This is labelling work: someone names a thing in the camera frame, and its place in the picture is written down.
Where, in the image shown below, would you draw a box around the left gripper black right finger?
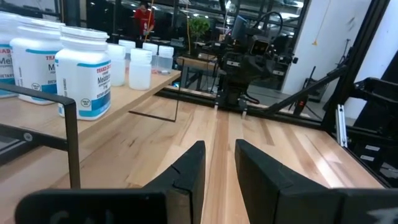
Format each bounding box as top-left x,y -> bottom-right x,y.
234,139 -> 343,224

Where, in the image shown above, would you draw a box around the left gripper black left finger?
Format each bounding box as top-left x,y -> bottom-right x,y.
141,140 -> 206,224

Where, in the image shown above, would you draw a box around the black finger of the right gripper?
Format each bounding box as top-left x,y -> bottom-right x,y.
241,58 -> 253,78
259,58 -> 272,78

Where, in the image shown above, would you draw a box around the wooden shelf black metal legs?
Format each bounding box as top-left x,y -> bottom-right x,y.
0,68 -> 185,190

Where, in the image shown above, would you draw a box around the wooden side table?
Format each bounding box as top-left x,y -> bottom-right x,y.
175,55 -> 224,91

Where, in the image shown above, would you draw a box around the leafy green indoor plant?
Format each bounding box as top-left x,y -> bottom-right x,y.
188,15 -> 211,43

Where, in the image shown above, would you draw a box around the person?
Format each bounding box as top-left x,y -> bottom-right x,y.
133,1 -> 155,40

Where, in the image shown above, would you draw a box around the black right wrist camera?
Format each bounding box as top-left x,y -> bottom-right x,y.
248,37 -> 271,57

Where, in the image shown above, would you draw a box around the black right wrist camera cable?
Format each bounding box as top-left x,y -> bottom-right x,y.
252,11 -> 284,34

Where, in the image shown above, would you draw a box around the yellow hanging cord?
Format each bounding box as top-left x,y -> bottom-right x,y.
312,0 -> 332,47

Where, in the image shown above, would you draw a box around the silver metal bracket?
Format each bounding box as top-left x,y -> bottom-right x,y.
335,104 -> 349,148

